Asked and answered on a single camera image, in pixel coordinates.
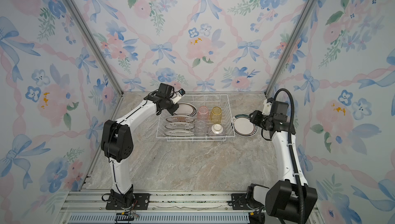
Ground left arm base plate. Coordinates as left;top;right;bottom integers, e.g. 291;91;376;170
106;193;151;211

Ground white wire dish rack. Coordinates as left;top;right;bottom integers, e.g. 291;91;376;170
156;94;236;143

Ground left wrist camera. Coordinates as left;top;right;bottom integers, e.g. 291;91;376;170
171;89;185;104

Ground yellow glass cup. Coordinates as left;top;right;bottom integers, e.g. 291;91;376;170
210;107;222;124

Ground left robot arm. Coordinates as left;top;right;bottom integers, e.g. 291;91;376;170
100;83;185;210

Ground pink glass cup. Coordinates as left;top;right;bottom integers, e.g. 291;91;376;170
197;106;209;122

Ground grey patterned plate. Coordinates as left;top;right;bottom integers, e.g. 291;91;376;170
165;122;194;130
164;130;195;138

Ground green rimmed plate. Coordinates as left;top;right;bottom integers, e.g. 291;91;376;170
174;103;197;117
232;114;258;137

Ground white ceramic bowl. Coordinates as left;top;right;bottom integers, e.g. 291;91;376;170
208;124;224;140

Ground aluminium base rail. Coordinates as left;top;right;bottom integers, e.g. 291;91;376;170
55;190;280;224

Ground orange patterned plate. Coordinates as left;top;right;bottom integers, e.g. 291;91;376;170
165;115;195;123

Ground clear glass cup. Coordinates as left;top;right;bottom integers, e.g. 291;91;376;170
194;120;207;137

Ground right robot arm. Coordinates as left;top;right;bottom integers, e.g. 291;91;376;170
245;98;318;224

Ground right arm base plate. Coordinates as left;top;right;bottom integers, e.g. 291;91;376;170
228;193;266;212

